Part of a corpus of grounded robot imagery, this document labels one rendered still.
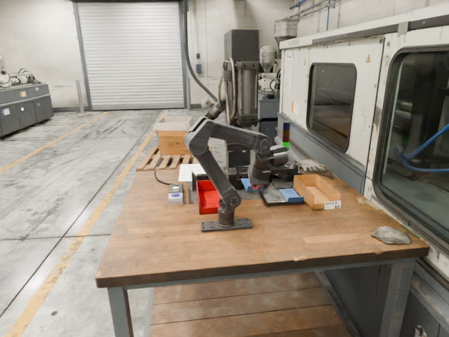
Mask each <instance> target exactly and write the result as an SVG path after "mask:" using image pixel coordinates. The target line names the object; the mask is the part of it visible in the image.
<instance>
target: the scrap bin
mask: <svg viewBox="0 0 449 337"><path fill-rule="evenodd" d="M196 192H197V199H198V210H199V215H208V214H218V208H219V207H220V206H219V205H218V202H219V200H220V196H219V194H218V193H217V192H218V191H217V190H216V188H215V186H214V185H213V183H212V182H211V180H207V181H196Z"/></svg>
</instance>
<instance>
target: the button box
mask: <svg viewBox="0 0 449 337"><path fill-rule="evenodd" d="M154 176H155V178H156V180H157V181H159V182H161V183H164V184H166V185H169V193H183V184H182V183H181V184H178V185H179V186H178V187H179V189H173V185H174V184H173V183H165V182H163V181H160V180H159V179H158V178H157V177H156V170H154ZM169 193H168V194H169Z"/></svg>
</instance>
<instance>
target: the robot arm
mask: <svg viewBox="0 0 449 337"><path fill-rule="evenodd" d="M210 137H211V138H217V139H221V140H225V141H229V142H233V143H237V144H241V145H244V146H248V147H251V148H253V150H255V151H256V152H257V153H256V155H255V159H254V163H253V164H250V165H249V167H248V176H249V182H250V185H251V186H252V188H253V190H257V189H258V188H259V187H260V186H263V187H267V185H268V180H269V177H270V174H271V173H273V174H274V175H276V176H278V177H282V176H283V175H286V173H287V165H286V163H288V161H289V155H288V153H287V147H286V146H283V145H282V144H280V145H277V146H272V140H271V139H270V138H269V137H268V136H265V135H264V134H261V133H260V132H255V131H250V130H245V129H242V128H237V127H234V126H230V125H227V124H223V123H220V122H216V121H214V120H209V118H207V117H205V116H201V117H200V118H199V119H198V120H197V121H196V123H195V124H194V125H193V126H192V128H191V129H190V130H189V131H188V132H187V133H186V134H185V136H184V144H185V145H186V146H187V148H188V149H189V151H190V152H191V154H192V155H193V156H194V158H196V160H197V161H198V162H199V164H200V166H201V167H202V168H203V170H204V171H205V173H206V174H207V176H208V177H209V179H210V180H211V182H212V183H213V185H214V186H215V188H216V190H217V191H218V192H217V193H218V194H219V196H220V200H219V202H218V205H219V206H220V207H219V208H218V220H216V221H201V222H200V227H201V232H203V233H206V232H214V231H230V230H239V229H252V228H253V224H252V223H251V220H250V219H249V218H242V219H234V212H235V209H236V208H237V207H238V206H239V205H240V204H241V196H240V195H239V194H238V192H237V190H236V189H235V188H234V187H233V186H232V185H231V184H230V182H229V180H228V179H227V178H226V176H225V174H224V173H223V171H222V170H221V168H220V167H219V165H218V163H217V161H216V160H215V159H214V157H213V155H212V153H211V151H210V150H209V148H210V147H209V146H208V141H209V138H210Z"/></svg>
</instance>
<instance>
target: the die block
mask: <svg viewBox="0 0 449 337"><path fill-rule="evenodd" d="M226 174H227V171H226ZM242 178H243V179H248V178H249V176H248V175H247V176H242ZM227 179H228V180H229V182H230V184H231V185H232V186H233V187H234V188H235V189H236V190H241V181H240V182H239V183H238V180H237V176H235V177H229V176H228V174H227Z"/></svg>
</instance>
